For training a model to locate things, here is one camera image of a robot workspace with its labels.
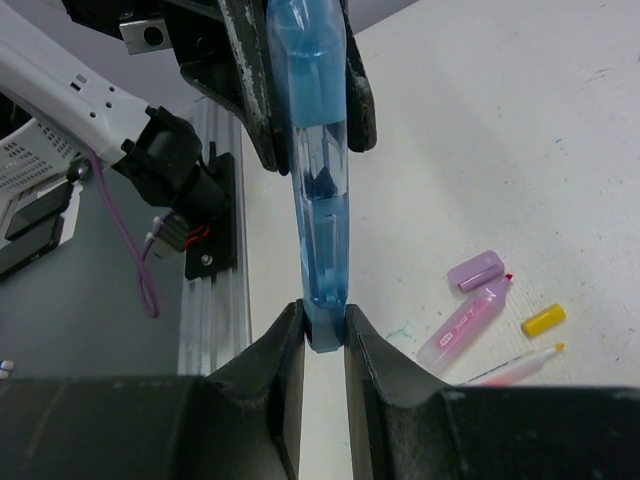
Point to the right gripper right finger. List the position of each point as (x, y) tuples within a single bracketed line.
[(398, 424)]

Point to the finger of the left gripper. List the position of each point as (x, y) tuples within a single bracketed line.
[(361, 115), (227, 60)]

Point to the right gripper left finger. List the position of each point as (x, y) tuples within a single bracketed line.
[(254, 429)]

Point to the blue translucent highlighter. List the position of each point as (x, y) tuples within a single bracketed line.
[(307, 45)]

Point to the lilac highlighter body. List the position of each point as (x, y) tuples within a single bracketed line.
[(464, 326)]

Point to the white yellow marker pen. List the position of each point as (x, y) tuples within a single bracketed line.
[(516, 369)]

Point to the lilac highlighter cap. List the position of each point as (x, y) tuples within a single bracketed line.
[(476, 271)]

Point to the yellow pen cap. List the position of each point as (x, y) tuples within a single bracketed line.
[(543, 321)]

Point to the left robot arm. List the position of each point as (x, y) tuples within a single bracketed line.
[(157, 151)]

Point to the aluminium rail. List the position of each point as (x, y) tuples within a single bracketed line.
[(215, 312)]

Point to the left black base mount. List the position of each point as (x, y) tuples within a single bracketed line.
[(211, 247)]

